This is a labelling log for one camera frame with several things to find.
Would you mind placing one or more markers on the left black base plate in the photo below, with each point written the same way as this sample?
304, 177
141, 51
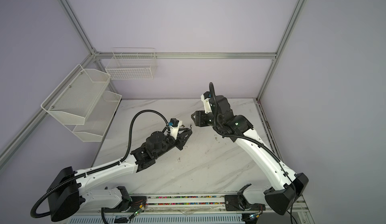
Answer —
128, 206

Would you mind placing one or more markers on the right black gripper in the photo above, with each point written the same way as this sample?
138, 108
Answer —
198, 118

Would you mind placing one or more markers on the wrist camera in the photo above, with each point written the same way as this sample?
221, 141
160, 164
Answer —
174, 126
207, 105

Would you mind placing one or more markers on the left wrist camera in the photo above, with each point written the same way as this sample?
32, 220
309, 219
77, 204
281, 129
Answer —
174, 126

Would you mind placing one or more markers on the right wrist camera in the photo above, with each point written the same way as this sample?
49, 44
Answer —
207, 105

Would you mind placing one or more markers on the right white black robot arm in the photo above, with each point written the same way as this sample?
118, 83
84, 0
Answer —
286, 185

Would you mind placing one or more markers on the aluminium frame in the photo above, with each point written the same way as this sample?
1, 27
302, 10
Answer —
10, 150

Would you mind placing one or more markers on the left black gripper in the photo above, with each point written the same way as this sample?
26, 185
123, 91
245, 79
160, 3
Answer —
180, 140

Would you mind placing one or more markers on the upper white mesh shelf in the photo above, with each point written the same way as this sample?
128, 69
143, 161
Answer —
72, 102

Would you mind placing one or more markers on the white wire basket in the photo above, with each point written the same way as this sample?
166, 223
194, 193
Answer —
132, 64

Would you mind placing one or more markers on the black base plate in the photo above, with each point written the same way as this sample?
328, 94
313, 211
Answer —
128, 206
239, 203

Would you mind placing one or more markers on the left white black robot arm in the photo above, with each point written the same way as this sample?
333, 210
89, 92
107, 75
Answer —
72, 191

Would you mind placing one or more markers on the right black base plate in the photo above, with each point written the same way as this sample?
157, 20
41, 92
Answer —
239, 203

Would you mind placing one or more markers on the aluminium mounting rail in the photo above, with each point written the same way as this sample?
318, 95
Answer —
188, 203

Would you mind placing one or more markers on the white mesh shelf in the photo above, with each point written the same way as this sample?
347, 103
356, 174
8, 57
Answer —
72, 102
100, 118

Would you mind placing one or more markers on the lower white mesh shelf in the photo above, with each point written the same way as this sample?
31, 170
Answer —
100, 118

